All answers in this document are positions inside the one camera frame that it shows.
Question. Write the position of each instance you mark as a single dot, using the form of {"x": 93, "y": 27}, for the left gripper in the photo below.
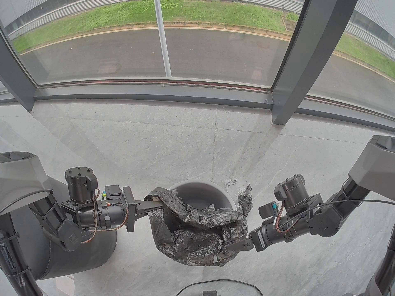
{"x": 111, "y": 216}

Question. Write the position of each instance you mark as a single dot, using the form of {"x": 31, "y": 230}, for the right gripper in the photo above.
{"x": 270, "y": 231}

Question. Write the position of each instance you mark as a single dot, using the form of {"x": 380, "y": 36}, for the black plastic bag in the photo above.
{"x": 191, "y": 239}

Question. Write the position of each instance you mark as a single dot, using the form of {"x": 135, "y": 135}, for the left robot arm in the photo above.
{"x": 71, "y": 236}

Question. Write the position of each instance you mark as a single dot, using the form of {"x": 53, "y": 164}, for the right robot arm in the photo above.
{"x": 327, "y": 217}

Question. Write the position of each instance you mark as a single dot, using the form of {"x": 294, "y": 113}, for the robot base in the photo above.
{"x": 211, "y": 293}

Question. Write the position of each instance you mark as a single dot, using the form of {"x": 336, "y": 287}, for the crumpled black plastic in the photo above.
{"x": 245, "y": 200}

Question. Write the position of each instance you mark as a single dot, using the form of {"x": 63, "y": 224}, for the white trash bin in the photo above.
{"x": 197, "y": 193}

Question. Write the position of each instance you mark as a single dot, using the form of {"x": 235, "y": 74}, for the clear printed wrapper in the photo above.
{"x": 233, "y": 183}

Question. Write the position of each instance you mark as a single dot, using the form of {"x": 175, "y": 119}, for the window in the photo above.
{"x": 304, "y": 72}

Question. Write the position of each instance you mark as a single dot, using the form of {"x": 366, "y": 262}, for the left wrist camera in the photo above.
{"x": 112, "y": 191}

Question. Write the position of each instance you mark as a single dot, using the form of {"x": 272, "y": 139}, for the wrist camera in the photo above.
{"x": 112, "y": 191}
{"x": 266, "y": 211}

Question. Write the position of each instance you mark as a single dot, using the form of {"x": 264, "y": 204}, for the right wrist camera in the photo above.
{"x": 266, "y": 211}

